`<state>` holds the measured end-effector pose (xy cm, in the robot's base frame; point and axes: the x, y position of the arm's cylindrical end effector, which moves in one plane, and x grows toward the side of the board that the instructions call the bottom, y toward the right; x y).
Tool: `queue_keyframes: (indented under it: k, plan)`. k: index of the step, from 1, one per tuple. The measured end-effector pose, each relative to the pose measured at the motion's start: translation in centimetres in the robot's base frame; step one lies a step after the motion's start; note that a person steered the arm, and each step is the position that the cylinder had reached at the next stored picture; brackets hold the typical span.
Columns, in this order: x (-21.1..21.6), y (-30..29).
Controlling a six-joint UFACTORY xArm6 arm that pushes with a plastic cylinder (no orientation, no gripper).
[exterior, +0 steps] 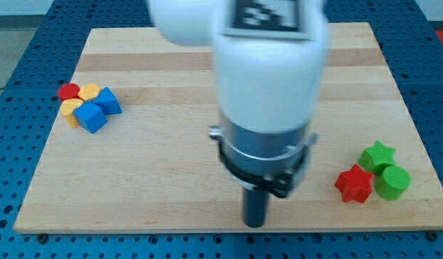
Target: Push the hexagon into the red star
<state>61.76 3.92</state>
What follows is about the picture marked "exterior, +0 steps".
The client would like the red cylinder block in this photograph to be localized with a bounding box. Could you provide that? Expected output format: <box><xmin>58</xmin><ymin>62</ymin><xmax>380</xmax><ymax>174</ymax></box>
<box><xmin>58</xmin><ymin>83</ymin><xmax>80</xmax><ymax>101</ymax></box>

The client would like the blue block rear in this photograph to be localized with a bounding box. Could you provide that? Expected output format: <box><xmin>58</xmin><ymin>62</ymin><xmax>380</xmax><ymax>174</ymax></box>
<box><xmin>93</xmin><ymin>87</ymin><xmax>122</xmax><ymax>115</ymax></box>

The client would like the yellow hexagon block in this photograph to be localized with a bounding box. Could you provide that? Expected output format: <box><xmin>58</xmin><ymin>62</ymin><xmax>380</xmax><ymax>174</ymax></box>
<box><xmin>78</xmin><ymin>83</ymin><xmax>102</xmax><ymax>101</ymax></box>

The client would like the blue cube block front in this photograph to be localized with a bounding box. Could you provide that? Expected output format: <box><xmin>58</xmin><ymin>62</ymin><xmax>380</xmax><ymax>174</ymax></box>
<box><xmin>73</xmin><ymin>101</ymin><xmax>108</xmax><ymax>134</ymax></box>

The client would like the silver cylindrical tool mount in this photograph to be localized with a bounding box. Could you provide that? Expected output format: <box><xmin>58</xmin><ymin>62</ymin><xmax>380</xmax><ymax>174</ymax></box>
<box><xmin>208</xmin><ymin>114</ymin><xmax>318</xmax><ymax>199</ymax></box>

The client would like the wooden board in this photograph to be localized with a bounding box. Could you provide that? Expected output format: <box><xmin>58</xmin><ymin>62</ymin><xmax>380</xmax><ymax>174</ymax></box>
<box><xmin>13</xmin><ymin>22</ymin><xmax>443</xmax><ymax>235</ymax></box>

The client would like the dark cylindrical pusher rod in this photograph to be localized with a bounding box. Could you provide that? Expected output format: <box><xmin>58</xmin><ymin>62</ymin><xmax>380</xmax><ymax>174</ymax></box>
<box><xmin>242</xmin><ymin>188</ymin><xmax>270</xmax><ymax>228</ymax></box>

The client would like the green star block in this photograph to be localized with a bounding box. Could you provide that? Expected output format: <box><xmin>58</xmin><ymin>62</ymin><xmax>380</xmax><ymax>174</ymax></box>
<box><xmin>357</xmin><ymin>140</ymin><xmax>396</xmax><ymax>176</ymax></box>

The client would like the red star block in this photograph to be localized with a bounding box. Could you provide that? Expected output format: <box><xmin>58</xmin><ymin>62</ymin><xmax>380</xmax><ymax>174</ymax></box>
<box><xmin>334</xmin><ymin>164</ymin><xmax>375</xmax><ymax>203</ymax></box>

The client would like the green cylinder block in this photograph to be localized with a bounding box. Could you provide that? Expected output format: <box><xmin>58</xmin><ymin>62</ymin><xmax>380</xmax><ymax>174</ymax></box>
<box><xmin>375</xmin><ymin>165</ymin><xmax>411</xmax><ymax>201</ymax></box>

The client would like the black fiducial marker tag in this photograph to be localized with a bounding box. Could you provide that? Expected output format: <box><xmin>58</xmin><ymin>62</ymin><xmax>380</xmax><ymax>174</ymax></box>
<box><xmin>223</xmin><ymin>0</ymin><xmax>313</xmax><ymax>40</ymax></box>

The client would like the yellow cylinder block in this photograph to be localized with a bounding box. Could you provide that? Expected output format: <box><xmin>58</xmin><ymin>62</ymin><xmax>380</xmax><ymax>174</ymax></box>
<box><xmin>60</xmin><ymin>99</ymin><xmax>83</xmax><ymax>128</ymax></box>

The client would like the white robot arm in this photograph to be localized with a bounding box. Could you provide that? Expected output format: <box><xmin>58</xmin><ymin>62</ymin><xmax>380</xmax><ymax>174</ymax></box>
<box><xmin>147</xmin><ymin>1</ymin><xmax>329</xmax><ymax>227</ymax></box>

